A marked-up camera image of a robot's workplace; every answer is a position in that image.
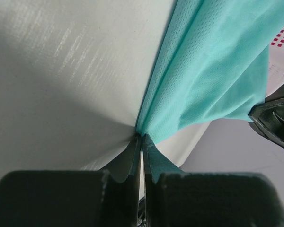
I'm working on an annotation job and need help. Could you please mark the teal t shirt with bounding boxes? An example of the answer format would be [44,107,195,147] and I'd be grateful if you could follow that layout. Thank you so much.
[137,0,284,143]

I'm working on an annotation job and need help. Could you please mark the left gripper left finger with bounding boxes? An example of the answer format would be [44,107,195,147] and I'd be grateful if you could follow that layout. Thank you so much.
[0,135,141,227]

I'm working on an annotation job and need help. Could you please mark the white plastic basket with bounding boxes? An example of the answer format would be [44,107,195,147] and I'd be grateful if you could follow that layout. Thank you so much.
[267,17,284,97]

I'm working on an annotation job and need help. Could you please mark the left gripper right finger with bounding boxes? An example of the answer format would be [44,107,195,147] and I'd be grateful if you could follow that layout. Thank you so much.
[142,135,284,227]

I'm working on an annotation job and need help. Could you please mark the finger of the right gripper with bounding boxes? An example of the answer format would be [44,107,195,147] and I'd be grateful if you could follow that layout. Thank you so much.
[248,83,284,149]

